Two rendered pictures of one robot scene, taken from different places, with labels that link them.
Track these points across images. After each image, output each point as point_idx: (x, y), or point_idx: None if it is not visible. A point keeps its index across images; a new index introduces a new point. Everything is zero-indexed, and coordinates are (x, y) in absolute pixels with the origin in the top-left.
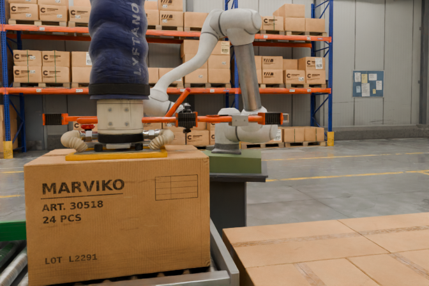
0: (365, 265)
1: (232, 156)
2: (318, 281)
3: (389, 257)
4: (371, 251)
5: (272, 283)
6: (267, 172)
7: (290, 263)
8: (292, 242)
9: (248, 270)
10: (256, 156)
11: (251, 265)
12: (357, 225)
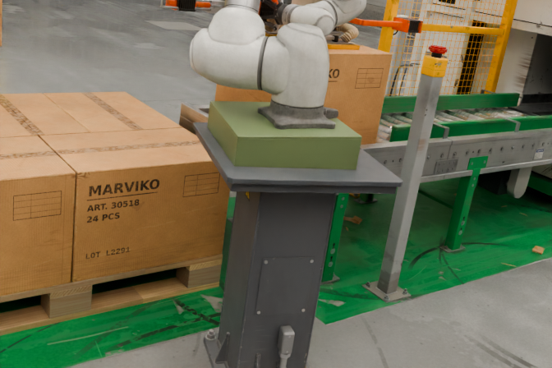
0: (75, 126)
1: (260, 103)
2: (122, 119)
3: (44, 131)
4: (59, 135)
5: (157, 119)
6: (197, 130)
7: (144, 128)
8: (144, 143)
9: (179, 125)
10: (223, 106)
11: (178, 128)
12: (48, 163)
